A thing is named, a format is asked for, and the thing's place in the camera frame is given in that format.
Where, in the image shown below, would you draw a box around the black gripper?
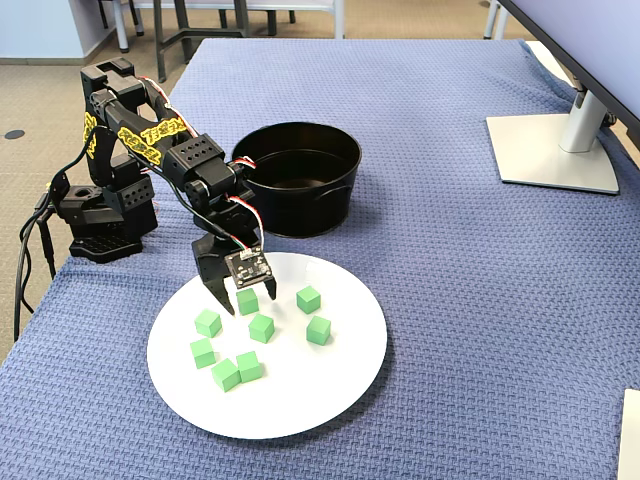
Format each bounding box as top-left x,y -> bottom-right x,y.
191,233 -> 279,318

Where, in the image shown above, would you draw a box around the green cube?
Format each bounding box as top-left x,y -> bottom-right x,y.
189,337 -> 217,370
295,285 -> 322,316
305,315 -> 333,347
235,288 -> 260,317
248,313 -> 276,345
194,308 -> 223,338
210,357 -> 243,393
235,351 -> 264,384

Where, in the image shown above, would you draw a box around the white round plate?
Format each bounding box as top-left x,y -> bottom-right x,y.
146,251 -> 389,441

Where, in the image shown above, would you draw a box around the black metal bucket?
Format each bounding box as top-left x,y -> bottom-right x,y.
230,121 -> 363,239

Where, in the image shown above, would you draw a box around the blue woven cloth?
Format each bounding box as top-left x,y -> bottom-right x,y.
0,37 -> 640,480

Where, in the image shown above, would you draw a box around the black chair legs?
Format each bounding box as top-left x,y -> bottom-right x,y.
267,0 -> 297,37
97,0 -> 146,36

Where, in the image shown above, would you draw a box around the white furniture leg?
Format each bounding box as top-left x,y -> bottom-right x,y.
115,0 -> 132,54

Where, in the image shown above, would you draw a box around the silver monitor stand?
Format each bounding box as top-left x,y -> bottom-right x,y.
485,82 -> 621,196

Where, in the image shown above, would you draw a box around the grey desk legs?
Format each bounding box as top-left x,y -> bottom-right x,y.
480,0 -> 510,42

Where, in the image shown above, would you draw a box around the white flat object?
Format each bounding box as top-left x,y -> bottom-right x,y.
617,388 -> 640,480

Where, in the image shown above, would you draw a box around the monitor screen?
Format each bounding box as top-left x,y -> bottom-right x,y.
497,0 -> 640,174

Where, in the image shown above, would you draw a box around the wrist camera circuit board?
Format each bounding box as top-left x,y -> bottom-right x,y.
224,248 -> 276,291

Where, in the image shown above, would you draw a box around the white red servo cable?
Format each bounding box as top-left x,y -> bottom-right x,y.
137,74 -> 201,139
224,194 -> 266,256

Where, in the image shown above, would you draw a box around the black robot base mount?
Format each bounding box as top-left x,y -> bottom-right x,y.
47,172 -> 146,265

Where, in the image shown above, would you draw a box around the black cable with plug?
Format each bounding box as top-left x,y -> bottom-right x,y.
37,214 -> 57,279

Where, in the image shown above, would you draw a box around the thin black camera cable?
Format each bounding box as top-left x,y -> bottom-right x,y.
44,124 -> 246,256

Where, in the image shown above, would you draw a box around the thick black cable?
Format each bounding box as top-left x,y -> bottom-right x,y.
12,199 -> 51,344

